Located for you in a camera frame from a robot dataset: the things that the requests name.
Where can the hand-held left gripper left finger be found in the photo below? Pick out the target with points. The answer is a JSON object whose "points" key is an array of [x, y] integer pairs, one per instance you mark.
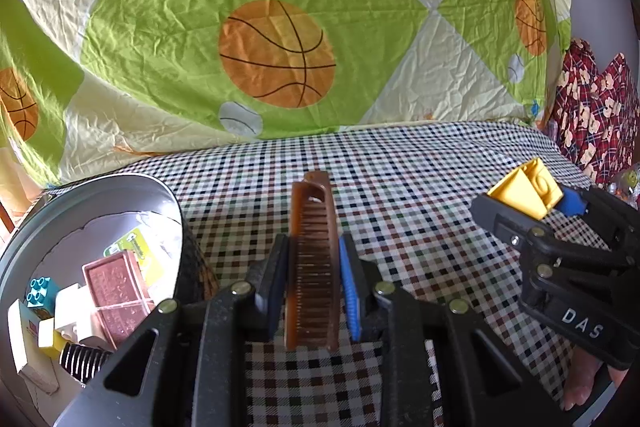
{"points": [[272, 292]]}

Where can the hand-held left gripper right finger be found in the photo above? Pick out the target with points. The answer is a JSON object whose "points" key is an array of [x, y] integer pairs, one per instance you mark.
{"points": [[350, 292]]}

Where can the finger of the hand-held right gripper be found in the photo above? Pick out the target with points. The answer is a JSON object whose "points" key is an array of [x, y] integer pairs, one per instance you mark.
{"points": [[570, 204], [500, 217]]}

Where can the yellow rounded toy brick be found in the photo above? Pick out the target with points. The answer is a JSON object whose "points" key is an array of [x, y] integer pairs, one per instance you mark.
{"points": [[525, 192]]}

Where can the brown comb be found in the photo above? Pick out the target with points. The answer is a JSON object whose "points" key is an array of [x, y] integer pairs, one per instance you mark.
{"points": [[312, 267]]}

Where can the round black metal tin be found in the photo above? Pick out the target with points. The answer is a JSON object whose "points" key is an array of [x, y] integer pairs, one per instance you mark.
{"points": [[195, 272]]}

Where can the green label plastic pack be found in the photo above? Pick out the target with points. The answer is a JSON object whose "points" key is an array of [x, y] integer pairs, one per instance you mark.
{"points": [[135, 247]]}

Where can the brown chocolate-like block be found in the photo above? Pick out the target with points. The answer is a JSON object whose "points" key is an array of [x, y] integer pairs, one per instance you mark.
{"points": [[120, 297]]}

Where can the white sun print block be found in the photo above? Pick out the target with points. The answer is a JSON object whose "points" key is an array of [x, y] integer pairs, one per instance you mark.
{"points": [[70, 304]]}

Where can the yellow cube block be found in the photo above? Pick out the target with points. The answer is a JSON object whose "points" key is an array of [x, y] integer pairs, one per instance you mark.
{"points": [[50, 339]]}

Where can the blue toy brick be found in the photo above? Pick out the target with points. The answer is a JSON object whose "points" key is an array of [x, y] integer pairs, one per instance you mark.
{"points": [[42, 292]]}

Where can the long white glitter box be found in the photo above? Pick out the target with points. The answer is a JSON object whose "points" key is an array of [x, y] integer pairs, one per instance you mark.
{"points": [[25, 347]]}

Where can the person's right hand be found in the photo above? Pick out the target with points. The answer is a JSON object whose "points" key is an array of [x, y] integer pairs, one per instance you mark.
{"points": [[580, 382]]}

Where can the clear plastic bag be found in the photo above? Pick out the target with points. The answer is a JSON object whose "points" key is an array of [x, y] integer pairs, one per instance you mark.
{"points": [[627, 184]]}

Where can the red bear print cloth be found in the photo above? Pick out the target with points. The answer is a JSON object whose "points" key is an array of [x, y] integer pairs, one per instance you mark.
{"points": [[595, 117]]}

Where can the checkered tablecloth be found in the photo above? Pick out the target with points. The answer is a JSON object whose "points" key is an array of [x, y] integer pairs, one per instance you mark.
{"points": [[415, 167]]}

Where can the basketball print green blanket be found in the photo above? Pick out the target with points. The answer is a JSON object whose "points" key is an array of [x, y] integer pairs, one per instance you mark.
{"points": [[175, 7]]}

